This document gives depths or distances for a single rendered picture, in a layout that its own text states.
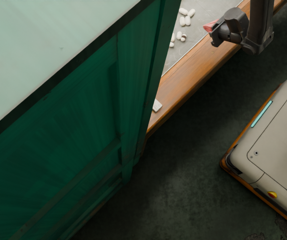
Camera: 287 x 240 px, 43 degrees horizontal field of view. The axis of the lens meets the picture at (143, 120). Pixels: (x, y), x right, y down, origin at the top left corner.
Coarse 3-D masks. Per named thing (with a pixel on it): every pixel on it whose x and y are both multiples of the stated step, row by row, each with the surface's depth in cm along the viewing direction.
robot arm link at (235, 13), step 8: (232, 8) 116; (224, 16) 115; (232, 16) 113; (240, 16) 112; (232, 24) 114; (240, 24) 112; (248, 24) 114; (232, 32) 117; (240, 32) 114; (248, 48) 113
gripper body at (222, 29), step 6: (222, 24) 125; (216, 30) 124; (222, 30) 123; (228, 30) 121; (210, 36) 125; (216, 36) 125; (222, 36) 124; (228, 36) 122; (216, 42) 126; (222, 42) 128
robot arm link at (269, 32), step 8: (256, 0) 96; (264, 0) 94; (272, 0) 96; (256, 8) 98; (264, 8) 96; (272, 8) 99; (256, 16) 101; (264, 16) 99; (272, 16) 103; (256, 24) 104; (264, 24) 103; (248, 32) 110; (256, 32) 107; (264, 32) 106; (272, 32) 111; (248, 40) 112; (256, 40) 109; (264, 40) 110; (256, 48) 112; (264, 48) 114
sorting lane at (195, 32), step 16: (192, 0) 149; (208, 0) 150; (224, 0) 150; (240, 0) 150; (192, 16) 147; (208, 16) 148; (176, 32) 145; (192, 32) 146; (176, 48) 144; (192, 48) 144
